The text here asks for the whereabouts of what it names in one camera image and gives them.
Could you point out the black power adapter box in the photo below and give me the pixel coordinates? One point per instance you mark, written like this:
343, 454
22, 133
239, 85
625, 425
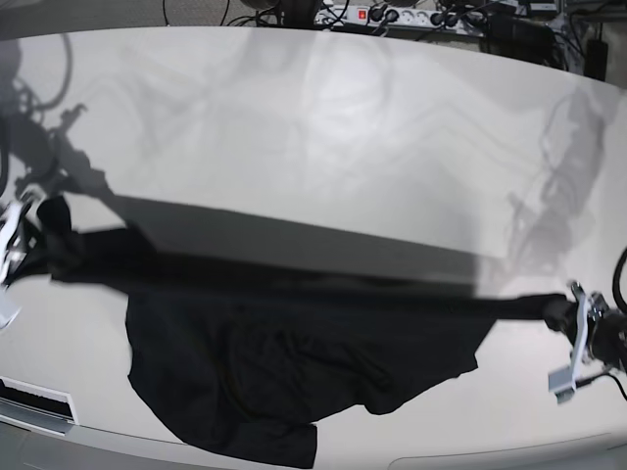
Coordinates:
514, 31

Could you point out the black t-shirt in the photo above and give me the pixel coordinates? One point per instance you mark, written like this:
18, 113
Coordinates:
243, 359

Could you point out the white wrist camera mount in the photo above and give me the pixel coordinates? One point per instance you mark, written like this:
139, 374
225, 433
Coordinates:
566, 381
14, 248

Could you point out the white power strip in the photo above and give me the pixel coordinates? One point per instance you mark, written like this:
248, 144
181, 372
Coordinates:
386, 16

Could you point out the table cable grommet slot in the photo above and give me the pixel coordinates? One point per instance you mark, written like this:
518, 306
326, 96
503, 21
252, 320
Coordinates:
36, 408

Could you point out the black pole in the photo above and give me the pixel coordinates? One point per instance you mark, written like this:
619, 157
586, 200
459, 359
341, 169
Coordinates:
299, 13

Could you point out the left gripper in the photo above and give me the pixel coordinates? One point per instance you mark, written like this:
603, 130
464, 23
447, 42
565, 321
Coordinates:
607, 333

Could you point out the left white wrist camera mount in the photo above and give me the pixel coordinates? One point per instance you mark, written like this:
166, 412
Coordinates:
566, 381

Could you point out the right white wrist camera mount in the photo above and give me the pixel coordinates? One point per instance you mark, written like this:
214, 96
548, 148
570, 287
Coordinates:
14, 248

